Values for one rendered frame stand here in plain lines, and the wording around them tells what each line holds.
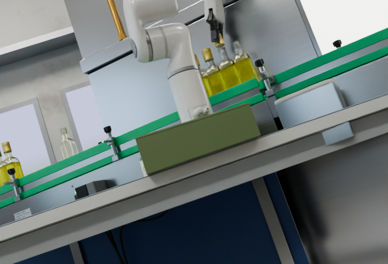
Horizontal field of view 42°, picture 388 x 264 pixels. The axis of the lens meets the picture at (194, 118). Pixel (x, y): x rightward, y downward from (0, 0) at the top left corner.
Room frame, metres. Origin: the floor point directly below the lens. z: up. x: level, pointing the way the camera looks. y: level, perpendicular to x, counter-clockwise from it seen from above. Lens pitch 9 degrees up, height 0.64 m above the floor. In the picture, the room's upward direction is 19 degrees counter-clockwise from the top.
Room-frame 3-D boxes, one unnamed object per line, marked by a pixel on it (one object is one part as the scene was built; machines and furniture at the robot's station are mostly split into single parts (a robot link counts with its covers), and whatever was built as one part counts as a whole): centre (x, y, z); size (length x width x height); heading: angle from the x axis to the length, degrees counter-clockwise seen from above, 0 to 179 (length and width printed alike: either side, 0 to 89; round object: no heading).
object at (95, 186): (1.79, 0.43, 0.79); 0.08 x 0.08 x 0.08; 71
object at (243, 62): (1.77, -0.23, 0.99); 0.06 x 0.06 x 0.21; 72
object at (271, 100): (1.64, -0.27, 0.85); 0.09 x 0.04 x 0.07; 161
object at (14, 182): (1.92, 0.75, 0.94); 0.07 x 0.04 x 0.13; 161
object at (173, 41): (1.41, -0.01, 1.08); 0.13 x 0.10 x 0.16; 108
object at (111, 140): (1.77, 0.32, 0.94); 0.07 x 0.04 x 0.13; 161
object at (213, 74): (1.80, -0.12, 0.99); 0.06 x 0.06 x 0.21; 71
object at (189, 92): (1.39, -0.01, 0.92); 0.16 x 0.13 x 0.15; 16
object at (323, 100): (1.51, -0.35, 0.79); 0.27 x 0.17 x 0.08; 161
